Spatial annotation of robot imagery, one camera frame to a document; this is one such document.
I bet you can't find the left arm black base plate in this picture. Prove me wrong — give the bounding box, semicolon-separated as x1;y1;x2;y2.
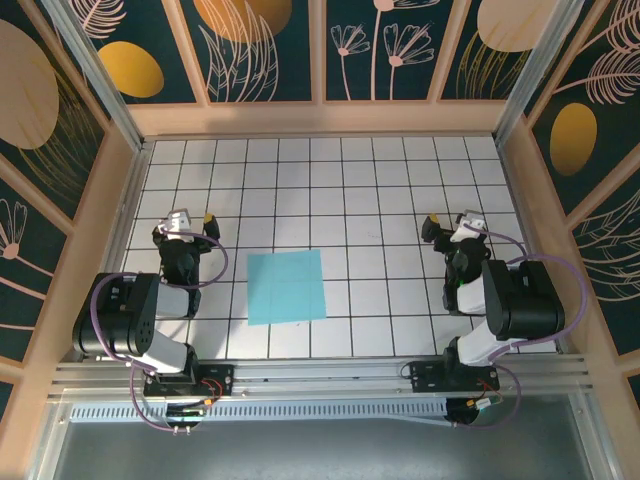
143;363;236;399

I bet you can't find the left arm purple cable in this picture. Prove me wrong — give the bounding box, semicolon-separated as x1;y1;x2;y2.
89;227;231;435

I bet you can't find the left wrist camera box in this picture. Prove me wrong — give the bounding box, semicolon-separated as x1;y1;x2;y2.
162;208;194;235

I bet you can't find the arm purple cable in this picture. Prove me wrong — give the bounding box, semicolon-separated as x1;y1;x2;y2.
89;227;231;435
449;224;587;431

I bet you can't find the aluminium table side rail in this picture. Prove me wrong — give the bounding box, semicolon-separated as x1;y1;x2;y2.
79;142;151;361
494;139;574;356

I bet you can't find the light blue cloth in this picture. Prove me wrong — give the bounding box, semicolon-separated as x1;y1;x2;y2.
247;249;327;326

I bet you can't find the grey metal sheet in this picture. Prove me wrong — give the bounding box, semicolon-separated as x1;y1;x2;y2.
49;417;599;480

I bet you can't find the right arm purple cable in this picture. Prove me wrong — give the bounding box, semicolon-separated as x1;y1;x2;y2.
449;224;587;431

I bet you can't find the aluminium corner post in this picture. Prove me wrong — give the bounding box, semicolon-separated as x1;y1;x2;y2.
491;0;587;146
39;0;151;154

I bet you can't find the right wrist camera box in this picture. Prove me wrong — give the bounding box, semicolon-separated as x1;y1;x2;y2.
449;209;486;244

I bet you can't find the red wire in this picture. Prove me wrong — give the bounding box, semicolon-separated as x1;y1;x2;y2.
199;377;226;404
474;374;501;401

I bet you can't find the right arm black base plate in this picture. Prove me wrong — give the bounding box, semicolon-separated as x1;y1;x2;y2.
408;360;500;394

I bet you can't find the slotted grey cable duct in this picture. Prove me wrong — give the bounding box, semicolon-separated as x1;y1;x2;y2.
69;397;449;426

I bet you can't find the long aluminium mounting rail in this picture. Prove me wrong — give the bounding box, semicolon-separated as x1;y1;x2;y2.
47;353;596;401

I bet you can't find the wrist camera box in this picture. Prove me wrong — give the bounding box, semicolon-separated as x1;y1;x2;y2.
449;209;486;244
162;208;194;235

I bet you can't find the aluminium frame profile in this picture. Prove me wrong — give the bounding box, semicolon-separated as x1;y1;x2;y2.
574;394;617;480
27;399;71;480

